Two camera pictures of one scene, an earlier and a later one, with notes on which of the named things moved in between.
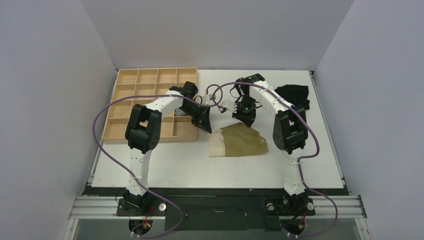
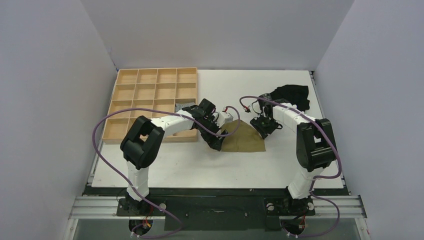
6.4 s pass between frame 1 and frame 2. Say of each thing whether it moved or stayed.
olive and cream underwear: moved
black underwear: stayed
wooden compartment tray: stayed
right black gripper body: moved
